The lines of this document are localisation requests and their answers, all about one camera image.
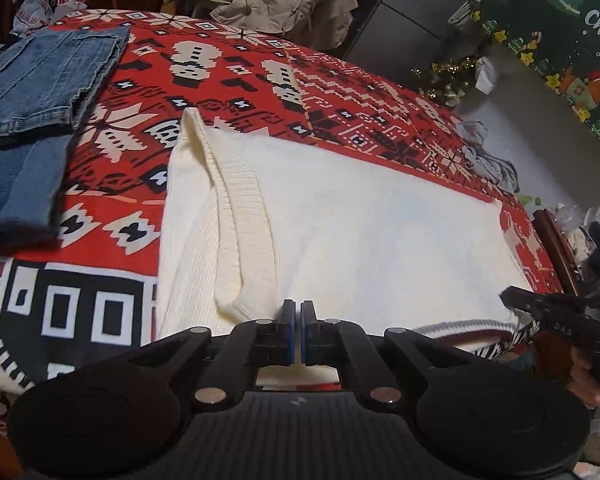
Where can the white paper bag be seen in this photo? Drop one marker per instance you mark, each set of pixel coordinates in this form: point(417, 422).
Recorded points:
point(487, 75)

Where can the gold tinsel decoration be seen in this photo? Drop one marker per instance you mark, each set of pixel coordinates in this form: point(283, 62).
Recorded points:
point(445, 82)

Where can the grey refrigerator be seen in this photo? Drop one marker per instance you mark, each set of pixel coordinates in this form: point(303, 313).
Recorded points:
point(405, 15)

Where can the blue jeans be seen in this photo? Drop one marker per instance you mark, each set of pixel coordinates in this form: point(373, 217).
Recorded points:
point(30, 85)

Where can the beige jacket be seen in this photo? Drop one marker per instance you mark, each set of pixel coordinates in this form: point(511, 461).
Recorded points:
point(280, 0)

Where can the grey cloth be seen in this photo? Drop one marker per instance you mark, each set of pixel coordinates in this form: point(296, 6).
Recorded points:
point(490, 165)

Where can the cream knit vest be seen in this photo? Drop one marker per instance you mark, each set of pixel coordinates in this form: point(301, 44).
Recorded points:
point(355, 235)

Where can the green Christmas banner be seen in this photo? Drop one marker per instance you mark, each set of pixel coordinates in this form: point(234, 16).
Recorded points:
point(555, 25)

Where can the person's right hand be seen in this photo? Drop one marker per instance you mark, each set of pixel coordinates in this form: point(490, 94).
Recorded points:
point(582, 380)

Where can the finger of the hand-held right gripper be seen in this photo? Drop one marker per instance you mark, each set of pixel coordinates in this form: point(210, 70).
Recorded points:
point(525, 302)

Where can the red patterned blanket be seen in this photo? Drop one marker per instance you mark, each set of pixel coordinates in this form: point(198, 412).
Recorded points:
point(205, 70)

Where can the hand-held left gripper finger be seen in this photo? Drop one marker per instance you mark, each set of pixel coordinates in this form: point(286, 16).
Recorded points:
point(292, 332)
point(305, 332)

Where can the brown wooden frame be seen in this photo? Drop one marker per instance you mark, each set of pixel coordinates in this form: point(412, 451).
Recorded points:
point(555, 245)

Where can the white plastic bag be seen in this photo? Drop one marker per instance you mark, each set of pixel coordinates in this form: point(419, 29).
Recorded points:
point(32, 12)

